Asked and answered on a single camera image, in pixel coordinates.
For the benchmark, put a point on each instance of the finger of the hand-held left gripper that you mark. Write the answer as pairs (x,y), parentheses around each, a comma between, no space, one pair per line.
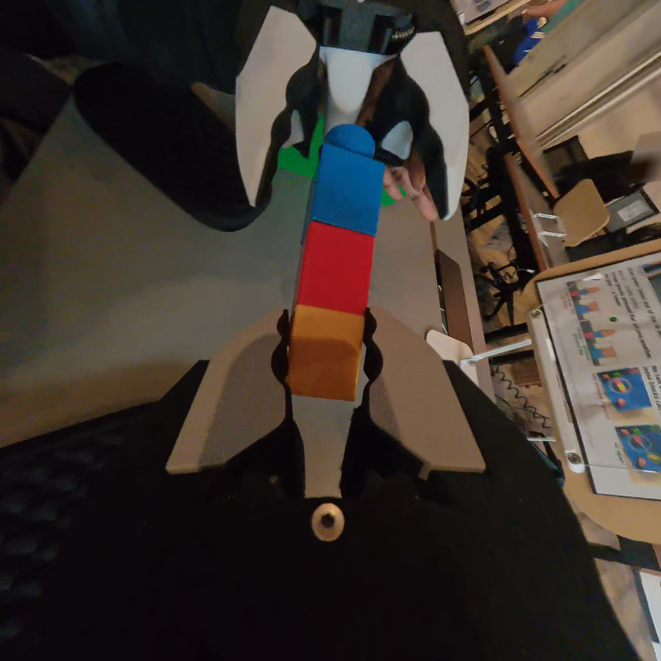
(263,77)
(449,103)

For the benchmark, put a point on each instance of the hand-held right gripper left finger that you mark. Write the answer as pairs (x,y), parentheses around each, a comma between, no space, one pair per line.
(227,408)

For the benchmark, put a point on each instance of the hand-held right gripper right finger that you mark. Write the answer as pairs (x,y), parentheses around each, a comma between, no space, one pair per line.
(423,408)

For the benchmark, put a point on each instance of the green plastic bin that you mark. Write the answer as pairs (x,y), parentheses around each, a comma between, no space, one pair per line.
(297,160)

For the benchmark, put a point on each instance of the yellow toy block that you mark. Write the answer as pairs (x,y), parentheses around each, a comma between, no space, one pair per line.
(323,351)

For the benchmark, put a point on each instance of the blue toy block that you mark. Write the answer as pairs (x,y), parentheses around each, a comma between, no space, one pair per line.
(346,191)

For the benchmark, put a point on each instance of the red toy block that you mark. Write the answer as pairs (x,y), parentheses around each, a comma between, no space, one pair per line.
(335,268)

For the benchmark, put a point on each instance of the person's left hand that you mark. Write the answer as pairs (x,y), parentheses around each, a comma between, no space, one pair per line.
(413,180)

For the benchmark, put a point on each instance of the long wooden desk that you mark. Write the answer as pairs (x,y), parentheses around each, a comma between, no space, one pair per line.
(516,119)

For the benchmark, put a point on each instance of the laminated instruction sheet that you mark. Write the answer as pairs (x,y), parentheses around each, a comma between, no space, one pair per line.
(480,8)
(594,361)

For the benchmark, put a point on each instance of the black textured mat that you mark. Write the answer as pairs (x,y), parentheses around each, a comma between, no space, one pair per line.
(170,155)

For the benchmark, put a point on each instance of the wooden desk black legs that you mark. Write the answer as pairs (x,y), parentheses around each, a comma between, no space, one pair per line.
(521,206)

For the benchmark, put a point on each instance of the clear acrylic sign holder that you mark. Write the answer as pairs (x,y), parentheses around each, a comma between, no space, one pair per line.
(548,224)

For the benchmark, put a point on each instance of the rounded wooden board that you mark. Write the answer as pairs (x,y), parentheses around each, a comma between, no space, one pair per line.
(581,211)

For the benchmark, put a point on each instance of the instruction poster board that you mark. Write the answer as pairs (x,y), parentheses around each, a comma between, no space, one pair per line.
(609,516)

